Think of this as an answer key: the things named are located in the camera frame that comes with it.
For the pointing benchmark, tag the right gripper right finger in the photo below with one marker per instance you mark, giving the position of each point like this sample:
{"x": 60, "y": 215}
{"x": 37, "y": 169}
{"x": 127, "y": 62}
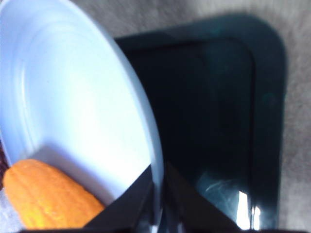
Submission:
{"x": 189, "y": 213}

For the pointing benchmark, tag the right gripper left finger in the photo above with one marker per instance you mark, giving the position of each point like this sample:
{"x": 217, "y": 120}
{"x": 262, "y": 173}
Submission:
{"x": 131, "y": 211}

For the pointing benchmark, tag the orange corn cob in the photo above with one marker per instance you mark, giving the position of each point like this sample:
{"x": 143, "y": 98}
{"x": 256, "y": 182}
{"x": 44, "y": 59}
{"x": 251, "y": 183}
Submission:
{"x": 48, "y": 194}

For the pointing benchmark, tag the blue round plate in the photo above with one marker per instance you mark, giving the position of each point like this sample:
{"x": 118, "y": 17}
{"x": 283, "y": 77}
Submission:
{"x": 73, "y": 97}

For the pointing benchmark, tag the brown wicker basket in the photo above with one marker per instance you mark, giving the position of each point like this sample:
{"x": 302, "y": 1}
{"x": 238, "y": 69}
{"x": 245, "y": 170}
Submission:
{"x": 2, "y": 167}

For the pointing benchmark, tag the black cutting board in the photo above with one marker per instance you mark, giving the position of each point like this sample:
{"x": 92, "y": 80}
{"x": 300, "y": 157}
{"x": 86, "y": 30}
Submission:
{"x": 206, "y": 109}

